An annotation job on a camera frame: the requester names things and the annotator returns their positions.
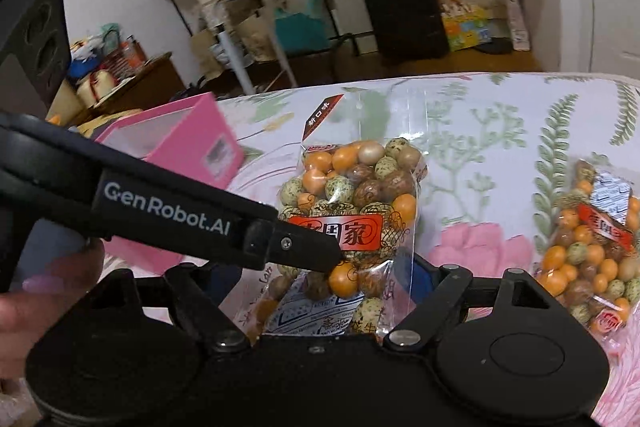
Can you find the coated peanut bag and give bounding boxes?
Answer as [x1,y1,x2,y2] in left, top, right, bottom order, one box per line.
[536,159,639,338]
[250,84,428,337]

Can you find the left hand pink nails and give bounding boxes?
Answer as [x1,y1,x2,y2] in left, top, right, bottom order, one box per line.
[1,239,104,379]

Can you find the white bag red ribbon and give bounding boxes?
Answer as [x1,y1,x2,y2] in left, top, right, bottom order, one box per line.
[76,69,118,107]

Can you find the blue bowl with clutter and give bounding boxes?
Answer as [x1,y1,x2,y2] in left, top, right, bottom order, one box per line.
[67,37,103,80]

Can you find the wooden nightstand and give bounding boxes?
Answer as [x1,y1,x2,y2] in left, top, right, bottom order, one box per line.
[46,51,188,128]

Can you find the pink storage box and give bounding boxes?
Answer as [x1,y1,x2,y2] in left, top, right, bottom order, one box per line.
[96,93,243,274]

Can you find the floral bed sheet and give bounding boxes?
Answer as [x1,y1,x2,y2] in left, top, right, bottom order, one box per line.
[0,71,640,427]

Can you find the colourful gift bag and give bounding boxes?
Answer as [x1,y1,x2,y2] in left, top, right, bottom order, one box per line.
[440,0,491,52]

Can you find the black suitcase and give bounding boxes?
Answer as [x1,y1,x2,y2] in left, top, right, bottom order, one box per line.
[364,0,449,63]

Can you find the teal shopping bag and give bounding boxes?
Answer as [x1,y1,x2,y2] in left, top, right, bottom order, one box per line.
[274,0,330,54]

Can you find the white frame desk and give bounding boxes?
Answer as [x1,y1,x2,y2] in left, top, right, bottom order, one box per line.
[201,0,298,95]

